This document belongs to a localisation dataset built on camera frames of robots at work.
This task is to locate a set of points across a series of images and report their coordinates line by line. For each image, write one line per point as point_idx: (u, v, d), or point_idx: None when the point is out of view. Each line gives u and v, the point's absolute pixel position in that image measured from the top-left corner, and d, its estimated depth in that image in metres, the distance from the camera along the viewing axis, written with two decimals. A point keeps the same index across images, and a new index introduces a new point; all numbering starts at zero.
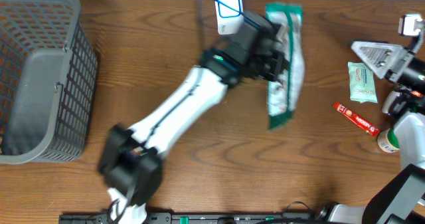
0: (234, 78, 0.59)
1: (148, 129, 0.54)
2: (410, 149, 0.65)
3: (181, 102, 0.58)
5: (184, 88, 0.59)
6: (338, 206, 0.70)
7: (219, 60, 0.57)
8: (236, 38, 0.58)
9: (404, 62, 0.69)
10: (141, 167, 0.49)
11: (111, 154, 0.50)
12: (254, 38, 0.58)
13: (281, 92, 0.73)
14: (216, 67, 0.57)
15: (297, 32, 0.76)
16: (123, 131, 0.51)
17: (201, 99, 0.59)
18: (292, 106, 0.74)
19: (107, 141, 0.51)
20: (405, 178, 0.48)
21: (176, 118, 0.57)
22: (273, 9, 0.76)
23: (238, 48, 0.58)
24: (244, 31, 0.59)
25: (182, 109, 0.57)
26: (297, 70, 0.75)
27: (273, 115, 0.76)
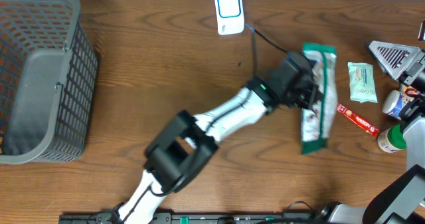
0: (269, 108, 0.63)
1: (208, 121, 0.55)
2: (416, 151, 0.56)
3: (235, 110, 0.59)
5: (238, 100, 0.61)
6: (339, 205, 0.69)
7: (261, 90, 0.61)
8: (279, 74, 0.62)
9: (420, 65, 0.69)
10: (198, 153, 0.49)
11: (170, 134, 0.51)
12: (294, 77, 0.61)
13: (314, 119, 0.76)
14: (259, 94, 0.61)
15: (332, 70, 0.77)
16: (188, 117, 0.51)
17: (251, 114, 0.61)
18: (325, 133, 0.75)
19: (170, 121, 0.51)
20: (410, 178, 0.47)
21: (228, 123, 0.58)
22: (309, 48, 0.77)
23: (279, 82, 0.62)
24: (287, 70, 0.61)
25: (235, 116, 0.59)
26: (330, 102, 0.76)
27: (304, 141, 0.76)
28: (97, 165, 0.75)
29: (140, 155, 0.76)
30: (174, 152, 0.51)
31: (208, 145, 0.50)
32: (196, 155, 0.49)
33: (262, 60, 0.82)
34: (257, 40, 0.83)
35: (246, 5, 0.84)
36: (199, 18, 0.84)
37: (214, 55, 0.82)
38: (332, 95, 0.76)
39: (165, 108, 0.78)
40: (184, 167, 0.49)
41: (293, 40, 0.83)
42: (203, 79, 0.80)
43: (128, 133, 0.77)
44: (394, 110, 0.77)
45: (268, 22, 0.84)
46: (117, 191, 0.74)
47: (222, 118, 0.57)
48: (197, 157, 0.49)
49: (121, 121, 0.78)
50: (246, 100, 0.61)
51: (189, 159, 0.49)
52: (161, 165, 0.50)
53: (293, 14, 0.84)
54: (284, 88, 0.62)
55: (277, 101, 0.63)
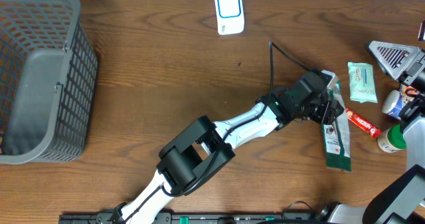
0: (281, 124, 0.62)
1: (224, 130, 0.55)
2: (416, 151, 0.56)
3: (250, 121, 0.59)
5: (253, 112, 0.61)
6: (339, 205, 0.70)
7: (275, 106, 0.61)
8: (293, 92, 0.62)
9: (420, 65, 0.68)
10: (215, 158, 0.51)
11: (187, 137, 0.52)
12: (308, 96, 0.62)
13: (333, 133, 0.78)
14: (273, 110, 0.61)
15: (342, 93, 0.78)
16: (207, 123, 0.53)
17: (266, 126, 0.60)
18: (346, 151, 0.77)
19: (190, 125, 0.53)
20: (410, 178, 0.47)
21: (243, 135, 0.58)
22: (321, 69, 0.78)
23: (292, 100, 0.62)
24: (302, 89, 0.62)
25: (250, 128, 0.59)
26: (342, 121, 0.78)
27: (327, 153, 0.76)
28: (97, 165, 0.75)
29: (140, 155, 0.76)
30: (189, 156, 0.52)
31: (225, 153, 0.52)
32: (213, 161, 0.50)
33: (261, 60, 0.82)
34: (257, 40, 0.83)
35: (246, 5, 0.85)
36: (199, 18, 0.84)
37: (214, 55, 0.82)
38: (346, 113, 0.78)
39: (165, 108, 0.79)
40: (199, 171, 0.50)
41: (293, 40, 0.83)
42: (203, 80, 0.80)
43: (128, 133, 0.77)
44: (394, 110, 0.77)
45: (268, 22, 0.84)
46: (117, 191, 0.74)
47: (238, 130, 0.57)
48: (213, 163, 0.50)
49: (121, 121, 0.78)
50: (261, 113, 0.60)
51: (206, 164, 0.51)
52: (175, 167, 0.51)
53: (293, 14, 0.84)
54: (297, 105, 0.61)
55: (290, 117, 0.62)
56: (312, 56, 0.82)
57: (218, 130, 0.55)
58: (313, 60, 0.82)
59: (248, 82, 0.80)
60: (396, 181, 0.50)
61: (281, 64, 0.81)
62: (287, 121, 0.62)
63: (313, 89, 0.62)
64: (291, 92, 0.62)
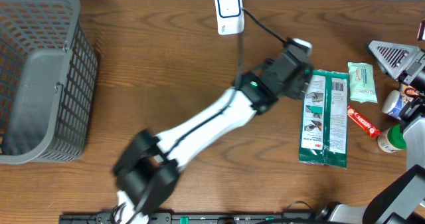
0: (262, 108, 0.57)
1: (172, 139, 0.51)
2: (416, 151, 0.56)
3: (212, 118, 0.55)
5: (217, 106, 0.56)
6: (339, 206, 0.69)
7: (253, 88, 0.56)
8: (275, 67, 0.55)
9: (420, 64, 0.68)
10: (155, 178, 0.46)
11: (131, 155, 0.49)
12: (293, 72, 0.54)
13: (315, 129, 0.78)
14: (250, 93, 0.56)
15: (337, 93, 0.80)
16: (149, 139, 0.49)
17: (232, 121, 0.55)
18: (331, 148, 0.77)
19: (131, 143, 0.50)
20: (410, 178, 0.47)
21: (202, 137, 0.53)
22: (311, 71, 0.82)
23: (273, 78, 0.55)
24: (285, 64, 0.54)
25: (209, 127, 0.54)
26: (337, 118, 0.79)
27: (301, 147, 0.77)
28: (97, 165, 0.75)
29: None
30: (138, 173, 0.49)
31: (168, 170, 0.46)
32: (153, 181, 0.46)
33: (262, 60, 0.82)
34: (257, 40, 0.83)
35: (247, 5, 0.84)
36: (200, 18, 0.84)
37: (214, 55, 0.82)
38: (339, 113, 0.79)
39: (165, 108, 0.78)
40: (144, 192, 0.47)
41: None
42: (203, 79, 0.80)
43: (128, 133, 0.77)
44: (394, 110, 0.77)
45: (269, 22, 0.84)
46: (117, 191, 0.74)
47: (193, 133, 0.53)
48: (153, 183, 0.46)
49: (121, 121, 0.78)
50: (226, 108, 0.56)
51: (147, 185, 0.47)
52: (128, 187, 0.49)
53: (293, 14, 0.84)
54: (280, 83, 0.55)
55: (272, 99, 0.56)
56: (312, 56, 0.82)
57: (165, 139, 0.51)
58: (313, 59, 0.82)
59: None
60: (396, 181, 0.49)
61: None
62: (270, 104, 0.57)
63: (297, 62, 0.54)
64: (271, 68, 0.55)
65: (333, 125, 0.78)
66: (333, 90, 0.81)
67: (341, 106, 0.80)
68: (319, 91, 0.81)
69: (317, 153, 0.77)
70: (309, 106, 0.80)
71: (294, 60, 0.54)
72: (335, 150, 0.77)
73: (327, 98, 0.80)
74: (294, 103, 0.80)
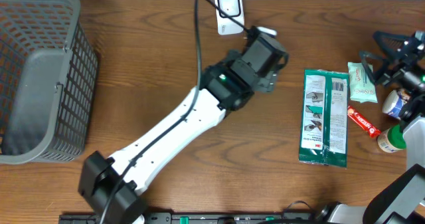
0: (238, 101, 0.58)
1: (127, 161, 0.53)
2: (416, 150, 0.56)
3: (174, 126, 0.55)
5: (179, 113, 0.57)
6: (340, 206, 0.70)
7: (224, 82, 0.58)
8: (248, 57, 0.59)
9: None
10: (111, 201, 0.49)
11: (86, 177, 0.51)
12: (267, 60, 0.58)
13: (315, 129, 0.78)
14: (222, 87, 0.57)
15: (337, 93, 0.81)
16: (100, 163, 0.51)
17: (196, 126, 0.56)
18: (331, 148, 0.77)
19: (85, 167, 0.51)
20: (411, 177, 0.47)
21: (165, 149, 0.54)
22: (312, 71, 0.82)
23: (248, 67, 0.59)
24: (259, 50, 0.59)
25: (171, 136, 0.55)
26: (337, 118, 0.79)
27: (301, 147, 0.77)
28: None
29: None
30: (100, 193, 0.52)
31: (121, 194, 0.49)
32: (109, 205, 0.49)
33: None
34: None
35: (246, 5, 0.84)
36: (199, 18, 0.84)
37: (214, 55, 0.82)
38: (339, 113, 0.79)
39: (165, 108, 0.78)
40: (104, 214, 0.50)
41: (293, 40, 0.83)
42: None
43: (128, 133, 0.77)
44: (394, 110, 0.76)
45: (269, 22, 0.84)
46: None
47: (154, 147, 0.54)
48: (109, 206, 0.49)
49: (121, 121, 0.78)
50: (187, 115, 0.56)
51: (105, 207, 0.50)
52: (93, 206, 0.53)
53: (293, 14, 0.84)
54: (255, 71, 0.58)
55: (249, 90, 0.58)
56: (312, 56, 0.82)
57: (119, 161, 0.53)
58: (313, 60, 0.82)
59: None
60: (396, 181, 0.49)
61: None
62: (246, 97, 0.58)
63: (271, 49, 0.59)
64: (246, 58, 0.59)
65: (333, 125, 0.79)
66: (333, 90, 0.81)
67: (341, 106, 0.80)
68: (319, 91, 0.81)
69: (317, 153, 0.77)
70: (309, 106, 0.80)
71: (267, 47, 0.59)
72: (335, 150, 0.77)
73: (327, 98, 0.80)
74: (295, 103, 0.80)
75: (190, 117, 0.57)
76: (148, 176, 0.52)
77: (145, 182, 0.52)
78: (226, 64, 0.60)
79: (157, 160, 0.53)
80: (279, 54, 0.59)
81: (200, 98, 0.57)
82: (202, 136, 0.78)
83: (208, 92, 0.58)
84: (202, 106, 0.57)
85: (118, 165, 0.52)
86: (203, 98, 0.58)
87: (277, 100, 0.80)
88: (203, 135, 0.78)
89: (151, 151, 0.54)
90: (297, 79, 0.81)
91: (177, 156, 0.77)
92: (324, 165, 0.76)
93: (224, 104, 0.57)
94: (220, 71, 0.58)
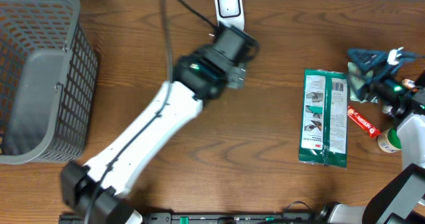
0: (213, 88, 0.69)
1: (103, 167, 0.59)
2: (412, 149, 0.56)
3: (151, 123, 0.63)
5: (152, 110, 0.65)
6: (339, 206, 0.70)
7: (197, 70, 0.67)
8: (221, 46, 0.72)
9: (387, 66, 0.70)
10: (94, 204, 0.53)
11: (67, 191, 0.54)
12: (236, 49, 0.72)
13: (315, 129, 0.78)
14: (194, 76, 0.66)
15: (337, 94, 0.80)
16: (78, 170, 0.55)
17: (170, 120, 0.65)
18: (331, 147, 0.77)
19: (62, 178, 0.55)
20: (408, 176, 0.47)
21: (142, 146, 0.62)
22: (312, 72, 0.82)
23: (221, 55, 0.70)
24: (230, 40, 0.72)
25: (149, 133, 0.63)
26: (337, 118, 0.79)
27: (301, 147, 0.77)
28: None
29: None
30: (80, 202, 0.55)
31: (102, 197, 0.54)
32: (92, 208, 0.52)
33: (261, 60, 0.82)
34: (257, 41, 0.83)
35: (246, 5, 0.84)
36: (199, 18, 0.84)
37: None
38: (340, 113, 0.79)
39: None
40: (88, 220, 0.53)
41: (293, 40, 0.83)
42: None
43: None
44: None
45: (268, 22, 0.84)
46: None
47: (131, 146, 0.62)
48: (93, 209, 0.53)
49: (121, 121, 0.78)
50: (161, 112, 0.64)
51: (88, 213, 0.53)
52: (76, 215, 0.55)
53: (293, 13, 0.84)
54: (228, 58, 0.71)
55: (223, 76, 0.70)
56: (312, 56, 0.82)
57: (95, 168, 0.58)
58: (313, 60, 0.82)
59: (248, 82, 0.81)
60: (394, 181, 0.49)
61: (281, 64, 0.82)
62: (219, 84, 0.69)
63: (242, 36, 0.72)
64: (218, 48, 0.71)
65: (333, 125, 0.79)
66: (333, 90, 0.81)
67: (341, 106, 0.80)
68: (319, 91, 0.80)
69: (317, 153, 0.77)
70: (309, 106, 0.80)
71: (238, 36, 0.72)
72: (335, 150, 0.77)
73: (327, 98, 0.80)
74: (295, 103, 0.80)
75: (165, 113, 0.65)
76: (128, 173, 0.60)
77: (124, 184, 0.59)
78: (200, 55, 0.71)
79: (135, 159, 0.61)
80: (249, 42, 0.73)
81: (173, 96, 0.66)
82: (202, 136, 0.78)
83: (180, 83, 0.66)
84: (174, 102, 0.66)
85: (94, 173, 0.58)
86: (175, 95, 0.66)
87: (277, 100, 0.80)
88: (203, 135, 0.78)
89: (129, 150, 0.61)
90: (297, 79, 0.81)
91: (177, 156, 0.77)
92: (324, 165, 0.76)
93: (198, 95, 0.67)
94: (193, 61, 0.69)
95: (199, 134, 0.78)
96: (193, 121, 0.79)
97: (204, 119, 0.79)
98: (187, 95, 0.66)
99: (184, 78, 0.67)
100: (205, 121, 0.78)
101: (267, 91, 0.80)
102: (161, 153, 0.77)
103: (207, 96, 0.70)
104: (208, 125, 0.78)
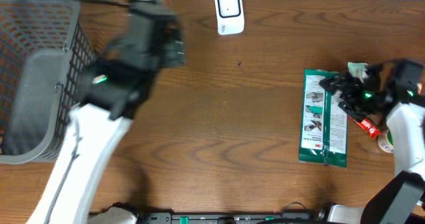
0: (133, 94, 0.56)
1: None
2: (402, 149, 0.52)
3: (68, 167, 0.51)
5: (66, 150, 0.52)
6: (335, 207, 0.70)
7: (112, 80, 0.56)
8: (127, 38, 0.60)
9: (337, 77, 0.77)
10: None
11: None
12: (147, 32, 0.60)
13: (315, 129, 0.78)
14: (110, 88, 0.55)
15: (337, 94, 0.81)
16: None
17: (91, 149, 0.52)
18: (331, 147, 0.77)
19: None
20: (399, 185, 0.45)
21: (72, 191, 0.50)
22: (312, 72, 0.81)
23: (130, 50, 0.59)
24: (140, 27, 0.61)
25: (72, 177, 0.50)
26: (337, 118, 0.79)
27: (301, 147, 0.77)
28: None
29: (140, 154, 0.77)
30: None
31: None
32: None
33: (261, 60, 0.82)
34: (257, 41, 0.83)
35: (246, 5, 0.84)
36: (199, 18, 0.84)
37: (214, 55, 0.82)
38: (340, 113, 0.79)
39: (165, 108, 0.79)
40: None
41: (293, 40, 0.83)
42: (203, 80, 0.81)
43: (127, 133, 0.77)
44: None
45: (268, 22, 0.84)
46: (117, 191, 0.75)
47: (60, 202, 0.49)
48: None
49: None
50: (76, 149, 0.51)
51: None
52: None
53: (293, 13, 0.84)
54: (139, 49, 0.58)
55: (143, 74, 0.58)
56: (312, 56, 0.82)
57: None
58: (313, 60, 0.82)
59: (248, 82, 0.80)
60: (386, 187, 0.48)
61: (281, 64, 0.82)
62: (141, 86, 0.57)
63: (148, 16, 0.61)
64: (125, 41, 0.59)
65: (333, 125, 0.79)
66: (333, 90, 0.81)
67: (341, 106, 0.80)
68: (319, 91, 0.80)
69: (317, 153, 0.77)
70: (309, 106, 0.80)
71: (143, 18, 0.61)
72: (335, 150, 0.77)
73: (327, 98, 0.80)
74: (295, 103, 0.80)
75: (82, 149, 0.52)
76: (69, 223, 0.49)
77: None
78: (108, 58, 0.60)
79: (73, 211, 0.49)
80: (160, 21, 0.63)
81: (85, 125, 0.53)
82: (201, 136, 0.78)
83: (91, 104, 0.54)
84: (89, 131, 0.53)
85: None
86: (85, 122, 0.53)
87: (277, 100, 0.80)
88: (202, 135, 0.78)
89: (58, 207, 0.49)
90: (297, 79, 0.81)
91: (176, 156, 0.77)
92: (324, 165, 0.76)
93: (114, 111, 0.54)
94: (101, 74, 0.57)
95: (198, 134, 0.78)
96: (193, 121, 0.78)
97: (204, 119, 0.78)
98: (100, 118, 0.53)
99: (93, 94, 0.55)
100: (205, 121, 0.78)
101: (267, 91, 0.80)
102: (160, 154, 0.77)
103: (127, 106, 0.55)
104: (208, 125, 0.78)
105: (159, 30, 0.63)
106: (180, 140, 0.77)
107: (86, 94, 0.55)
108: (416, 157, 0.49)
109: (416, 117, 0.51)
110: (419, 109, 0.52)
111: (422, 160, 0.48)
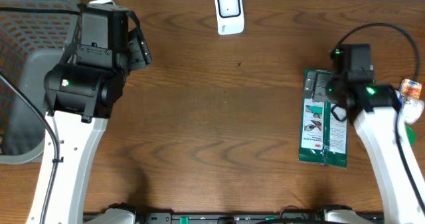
0: (104, 91, 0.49)
1: None
2: (384, 179, 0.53)
3: (54, 173, 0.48)
5: (49, 157, 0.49)
6: (329, 214, 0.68)
7: (76, 81, 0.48)
8: (89, 38, 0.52)
9: (309, 89, 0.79)
10: None
11: None
12: (109, 28, 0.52)
13: (315, 129, 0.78)
14: (77, 88, 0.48)
15: None
16: None
17: (75, 153, 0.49)
18: (331, 147, 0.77)
19: None
20: None
21: (63, 197, 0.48)
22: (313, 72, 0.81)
23: (95, 49, 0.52)
24: (96, 22, 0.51)
25: (59, 184, 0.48)
26: (337, 118, 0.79)
27: (301, 147, 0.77)
28: (97, 165, 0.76)
29: (140, 155, 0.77)
30: None
31: None
32: None
33: (261, 60, 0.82)
34: (256, 41, 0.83)
35: (246, 6, 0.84)
36: (199, 18, 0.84)
37: (214, 55, 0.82)
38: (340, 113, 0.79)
39: (165, 108, 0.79)
40: None
41: (293, 40, 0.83)
42: (203, 79, 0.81)
43: (127, 133, 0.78)
44: None
45: (268, 22, 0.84)
46: (118, 191, 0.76)
47: (49, 209, 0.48)
48: None
49: (121, 121, 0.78)
50: (58, 155, 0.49)
51: None
52: None
53: (293, 14, 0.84)
54: (105, 47, 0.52)
55: (111, 73, 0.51)
56: (311, 55, 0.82)
57: None
58: (312, 59, 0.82)
59: (247, 82, 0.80)
60: None
61: (281, 65, 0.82)
62: (110, 82, 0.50)
63: (104, 14, 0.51)
64: (86, 41, 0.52)
65: (333, 125, 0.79)
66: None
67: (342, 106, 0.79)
68: None
69: (317, 153, 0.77)
70: (309, 106, 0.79)
71: (99, 13, 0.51)
72: (335, 150, 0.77)
73: None
74: (295, 103, 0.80)
75: (64, 153, 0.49)
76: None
77: None
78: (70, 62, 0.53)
79: (64, 217, 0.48)
80: (120, 16, 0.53)
81: (62, 128, 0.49)
82: (202, 136, 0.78)
83: (66, 111, 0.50)
84: (68, 134, 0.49)
85: None
86: (62, 125, 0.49)
87: (277, 100, 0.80)
88: (202, 135, 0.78)
89: (48, 214, 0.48)
90: (297, 79, 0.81)
91: (176, 157, 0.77)
92: (324, 165, 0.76)
93: (89, 111, 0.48)
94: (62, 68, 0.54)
95: (198, 134, 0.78)
96: (193, 121, 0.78)
97: (204, 119, 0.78)
98: (74, 120, 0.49)
99: (63, 100, 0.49)
100: (205, 121, 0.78)
101: (267, 91, 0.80)
102: (161, 153, 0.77)
103: (100, 105, 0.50)
104: (208, 125, 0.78)
105: (125, 28, 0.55)
106: (180, 140, 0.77)
107: (55, 101, 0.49)
108: (399, 196, 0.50)
109: (386, 140, 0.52)
110: (388, 133, 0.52)
111: (406, 197, 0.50)
